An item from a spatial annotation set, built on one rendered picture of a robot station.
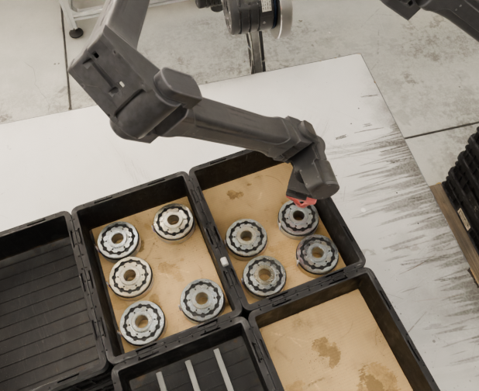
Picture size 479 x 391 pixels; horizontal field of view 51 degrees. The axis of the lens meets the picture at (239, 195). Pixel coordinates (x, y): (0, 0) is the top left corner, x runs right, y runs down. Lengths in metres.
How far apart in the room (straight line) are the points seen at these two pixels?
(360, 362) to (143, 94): 0.80
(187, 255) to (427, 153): 1.57
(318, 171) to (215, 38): 2.07
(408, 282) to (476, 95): 1.63
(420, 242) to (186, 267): 0.66
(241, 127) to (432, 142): 1.89
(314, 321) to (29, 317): 0.67
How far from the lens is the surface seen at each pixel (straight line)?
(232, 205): 1.32
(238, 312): 1.10
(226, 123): 0.75
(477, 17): 0.81
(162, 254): 1.27
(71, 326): 1.27
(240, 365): 1.17
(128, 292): 1.22
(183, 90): 0.65
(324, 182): 0.95
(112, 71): 0.65
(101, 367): 1.11
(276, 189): 1.34
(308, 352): 1.18
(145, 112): 0.64
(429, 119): 2.69
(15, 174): 1.69
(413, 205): 1.54
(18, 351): 1.30
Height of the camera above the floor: 1.98
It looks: 60 degrees down
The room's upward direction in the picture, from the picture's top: 3 degrees counter-clockwise
